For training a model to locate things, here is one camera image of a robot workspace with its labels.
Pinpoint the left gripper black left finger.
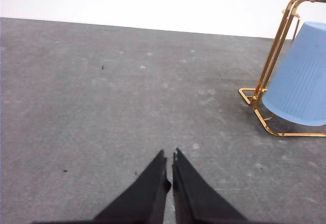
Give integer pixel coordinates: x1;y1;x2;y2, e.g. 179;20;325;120
93;150;172;224

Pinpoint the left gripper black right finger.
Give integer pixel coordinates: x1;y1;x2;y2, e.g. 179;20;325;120
172;148;248;224

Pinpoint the blue plastic cup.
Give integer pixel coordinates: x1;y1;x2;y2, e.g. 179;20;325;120
262;21;326;127

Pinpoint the gold wire cup rack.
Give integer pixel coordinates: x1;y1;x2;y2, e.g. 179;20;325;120
239;0;326;137

